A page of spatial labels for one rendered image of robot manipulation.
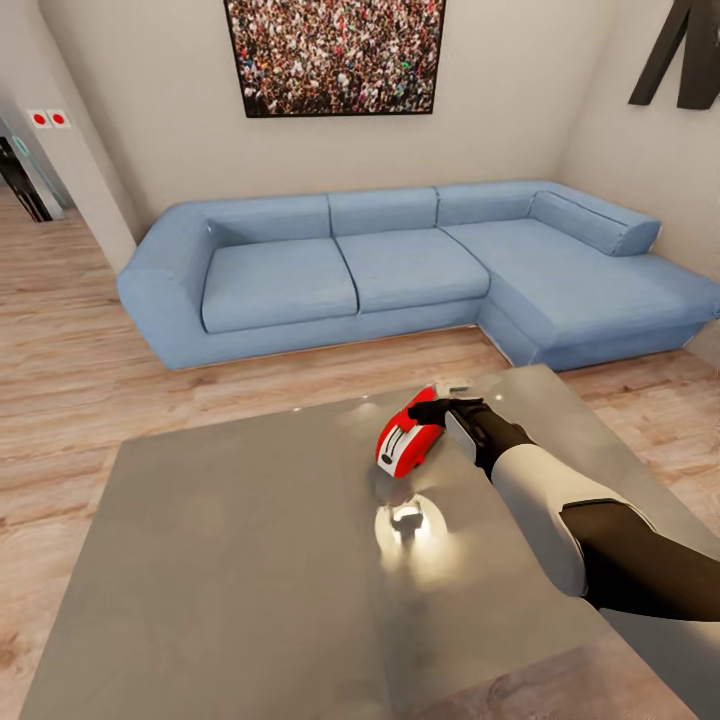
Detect radio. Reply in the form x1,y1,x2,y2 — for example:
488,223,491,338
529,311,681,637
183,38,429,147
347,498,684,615
376,386,447,478

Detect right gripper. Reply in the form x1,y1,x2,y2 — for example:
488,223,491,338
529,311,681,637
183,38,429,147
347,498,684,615
407,399,451,427

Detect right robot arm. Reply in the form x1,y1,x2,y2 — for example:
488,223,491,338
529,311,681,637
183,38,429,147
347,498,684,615
407,377,720,720

